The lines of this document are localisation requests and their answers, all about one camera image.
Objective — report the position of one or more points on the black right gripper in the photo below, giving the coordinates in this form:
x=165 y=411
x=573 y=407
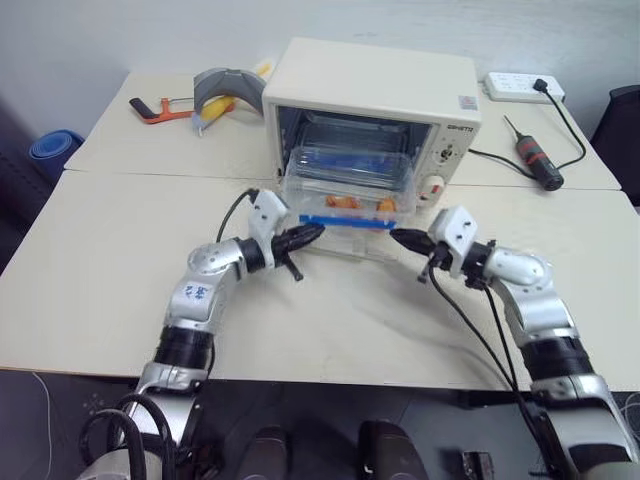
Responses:
x=434 y=256

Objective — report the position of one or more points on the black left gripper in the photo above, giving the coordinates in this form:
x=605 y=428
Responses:
x=283 y=247

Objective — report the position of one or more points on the clear food container blue clips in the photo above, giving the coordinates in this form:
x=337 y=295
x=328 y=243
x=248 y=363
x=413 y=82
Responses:
x=350 y=182

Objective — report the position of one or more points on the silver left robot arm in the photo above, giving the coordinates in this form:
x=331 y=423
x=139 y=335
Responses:
x=210 y=260

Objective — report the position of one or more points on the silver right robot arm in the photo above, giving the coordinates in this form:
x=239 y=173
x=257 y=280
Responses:
x=525 y=272

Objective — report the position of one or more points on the orange food piece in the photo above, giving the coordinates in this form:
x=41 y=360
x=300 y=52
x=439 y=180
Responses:
x=342 y=202
x=386 y=205

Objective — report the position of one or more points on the clear glass oven door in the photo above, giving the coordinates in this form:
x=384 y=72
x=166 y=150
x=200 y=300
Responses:
x=350 y=242

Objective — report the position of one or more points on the cream toaster oven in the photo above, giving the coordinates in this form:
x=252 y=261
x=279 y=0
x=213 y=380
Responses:
x=370 y=75

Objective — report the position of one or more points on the black red screwdriver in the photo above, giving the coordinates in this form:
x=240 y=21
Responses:
x=537 y=159

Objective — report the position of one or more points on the small blue white item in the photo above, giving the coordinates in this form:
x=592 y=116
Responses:
x=198 y=123

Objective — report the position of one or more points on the yellow banana toy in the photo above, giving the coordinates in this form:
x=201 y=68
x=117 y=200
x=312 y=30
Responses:
x=218 y=107

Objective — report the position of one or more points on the grey curved plastic holder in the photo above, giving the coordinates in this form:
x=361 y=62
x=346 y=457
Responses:
x=227 y=82

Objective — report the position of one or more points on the yellow plastic item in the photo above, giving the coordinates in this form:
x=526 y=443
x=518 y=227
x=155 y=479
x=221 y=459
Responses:
x=265 y=67

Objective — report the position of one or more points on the white power strip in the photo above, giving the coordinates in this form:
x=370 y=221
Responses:
x=515 y=86

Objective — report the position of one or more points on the orange black hacksaw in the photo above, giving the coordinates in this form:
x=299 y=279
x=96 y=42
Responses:
x=159 y=114

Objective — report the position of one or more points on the dark rounded shape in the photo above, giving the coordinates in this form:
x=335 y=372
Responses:
x=269 y=452
x=390 y=450

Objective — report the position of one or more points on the black chair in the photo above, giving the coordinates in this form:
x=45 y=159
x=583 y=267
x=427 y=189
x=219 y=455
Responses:
x=620 y=130

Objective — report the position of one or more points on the small dark box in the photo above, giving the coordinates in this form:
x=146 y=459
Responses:
x=477 y=465

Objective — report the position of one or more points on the blue rolled foam mat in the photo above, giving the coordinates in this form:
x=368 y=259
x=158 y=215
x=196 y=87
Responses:
x=52 y=150

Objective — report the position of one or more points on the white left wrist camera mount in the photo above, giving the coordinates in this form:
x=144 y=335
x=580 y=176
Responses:
x=267 y=207

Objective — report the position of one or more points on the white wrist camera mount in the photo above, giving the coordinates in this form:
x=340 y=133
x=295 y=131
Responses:
x=457 y=227
x=267 y=207

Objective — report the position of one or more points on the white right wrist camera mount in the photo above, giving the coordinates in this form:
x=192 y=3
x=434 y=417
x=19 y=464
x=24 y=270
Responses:
x=457 y=227

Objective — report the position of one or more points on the oven knob with red switch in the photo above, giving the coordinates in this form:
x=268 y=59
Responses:
x=434 y=189

